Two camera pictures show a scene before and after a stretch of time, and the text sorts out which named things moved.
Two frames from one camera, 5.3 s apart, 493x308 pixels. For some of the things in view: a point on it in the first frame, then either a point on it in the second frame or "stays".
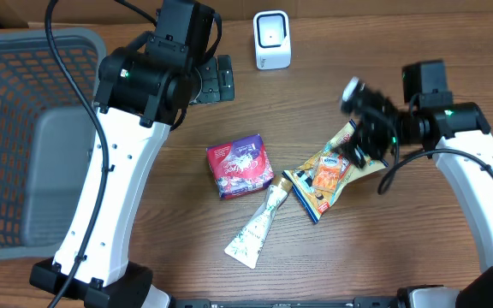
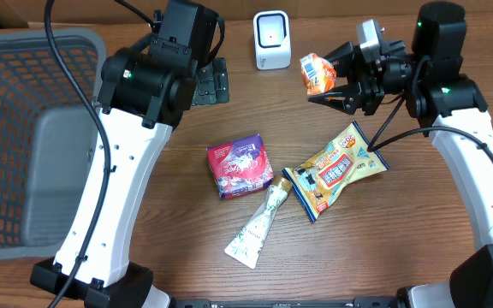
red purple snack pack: [240, 165] stays
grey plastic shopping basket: [33, 127] stays
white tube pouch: [246, 246] stays
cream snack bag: [318, 182] stays
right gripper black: [364, 139] to [364, 72]
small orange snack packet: [327, 174] to [318, 74]
